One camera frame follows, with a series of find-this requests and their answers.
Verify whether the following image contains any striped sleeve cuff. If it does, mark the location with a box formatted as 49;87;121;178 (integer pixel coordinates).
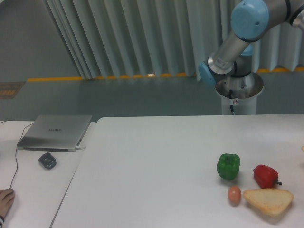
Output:
0;216;4;228

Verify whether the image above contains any person's bare hand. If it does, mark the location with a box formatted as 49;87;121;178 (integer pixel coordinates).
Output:
0;189;15;218

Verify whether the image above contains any slice of toasted bread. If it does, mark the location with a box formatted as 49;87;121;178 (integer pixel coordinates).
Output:
243;189;294;217

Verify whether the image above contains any green bell pepper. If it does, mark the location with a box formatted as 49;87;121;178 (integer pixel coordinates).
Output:
217;153;240;181

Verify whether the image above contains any white usb plug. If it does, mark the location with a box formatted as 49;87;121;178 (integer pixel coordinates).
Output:
76;146;86;150

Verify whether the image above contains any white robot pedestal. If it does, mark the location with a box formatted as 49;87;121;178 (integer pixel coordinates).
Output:
215;72;264;115

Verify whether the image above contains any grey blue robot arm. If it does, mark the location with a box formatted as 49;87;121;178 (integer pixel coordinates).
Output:
198;0;304;85

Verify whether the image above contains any black pedestal cable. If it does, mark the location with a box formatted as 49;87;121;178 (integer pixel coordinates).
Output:
228;89;236;115

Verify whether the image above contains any white pleated curtain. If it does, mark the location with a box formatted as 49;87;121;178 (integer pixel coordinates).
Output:
41;0;304;79

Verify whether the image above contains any thin black mouse cable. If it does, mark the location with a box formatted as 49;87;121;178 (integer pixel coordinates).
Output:
0;120;35;189

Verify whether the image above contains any red bell pepper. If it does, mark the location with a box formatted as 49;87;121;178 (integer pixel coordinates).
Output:
253;164;282;189

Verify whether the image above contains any small black plastic tray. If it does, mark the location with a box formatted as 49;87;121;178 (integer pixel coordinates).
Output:
38;152;57;170

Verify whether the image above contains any silver closed laptop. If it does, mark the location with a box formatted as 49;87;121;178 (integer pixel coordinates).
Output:
17;115;92;152

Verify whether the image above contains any brown egg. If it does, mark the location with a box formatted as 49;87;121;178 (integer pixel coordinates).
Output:
228;186;241;205

